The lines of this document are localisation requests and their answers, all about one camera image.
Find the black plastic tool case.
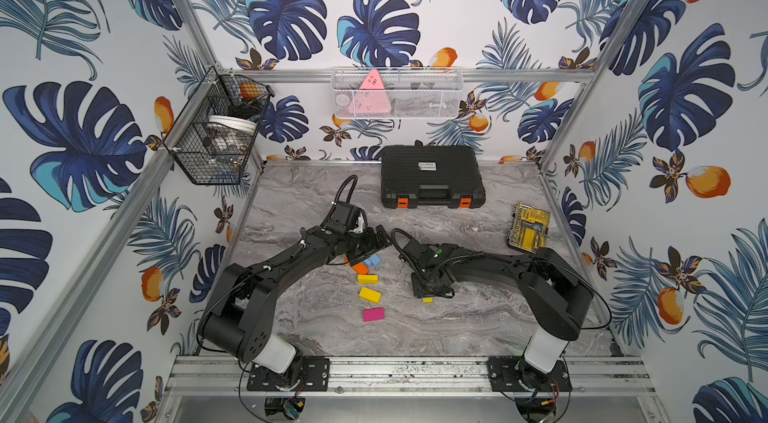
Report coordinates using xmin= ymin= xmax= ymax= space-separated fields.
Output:
xmin=380 ymin=145 xmax=486 ymax=209

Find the clear mesh wall shelf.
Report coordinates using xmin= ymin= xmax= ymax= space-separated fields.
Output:
xmin=330 ymin=68 xmax=464 ymax=120

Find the white coil in basket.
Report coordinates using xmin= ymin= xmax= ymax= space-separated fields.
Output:
xmin=208 ymin=115 xmax=257 ymax=135

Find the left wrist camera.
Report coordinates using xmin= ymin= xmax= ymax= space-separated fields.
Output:
xmin=323 ymin=202 xmax=366 ymax=234

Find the light blue block right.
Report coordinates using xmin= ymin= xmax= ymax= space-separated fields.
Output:
xmin=363 ymin=254 xmax=382 ymax=269

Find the yellow screwdriver bit set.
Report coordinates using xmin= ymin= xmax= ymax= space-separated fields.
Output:
xmin=507 ymin=203 xmax=550 ymax=253

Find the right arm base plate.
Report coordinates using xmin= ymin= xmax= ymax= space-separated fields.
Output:
xmin=487 ymin=356 xmax=572 ymax=393

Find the yellow block lower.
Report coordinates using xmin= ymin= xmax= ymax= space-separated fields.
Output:
xmin=358 ymin=287 xmax=382 ymax=304

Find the magenta block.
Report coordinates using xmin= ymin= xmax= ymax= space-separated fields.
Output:
xmin=362 ymin=308 xmax=386 ymax=323

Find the black wire basket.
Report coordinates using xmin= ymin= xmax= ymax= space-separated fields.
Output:
xmin=162 ymin=67 xmax=275 ymax=186

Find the aluminium front rail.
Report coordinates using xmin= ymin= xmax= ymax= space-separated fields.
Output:
xmin=165 ymin=356 xmax=656 ymax=397

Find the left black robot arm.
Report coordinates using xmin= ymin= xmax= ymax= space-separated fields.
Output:
xmin=197 ymin=225 xmax=391 ymax=374

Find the small yellow block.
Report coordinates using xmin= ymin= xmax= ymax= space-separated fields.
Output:
xmin=357 ymin=274 xmax=379 ymax=285

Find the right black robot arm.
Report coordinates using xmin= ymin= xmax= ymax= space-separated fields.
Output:
xmin=400 ymin=241 xmax=594 ymax=375

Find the orange block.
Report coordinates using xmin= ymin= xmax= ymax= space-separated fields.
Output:
xmin=352 ymin=262 xmax=370 ymax=275

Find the pink triangle object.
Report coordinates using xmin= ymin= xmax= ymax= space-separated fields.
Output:
xmin=348 ymin=69 xmax=392 ymax=116

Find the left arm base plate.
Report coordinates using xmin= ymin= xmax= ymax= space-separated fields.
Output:
xmin=246 ymin=354 xmax=331 ymax=393

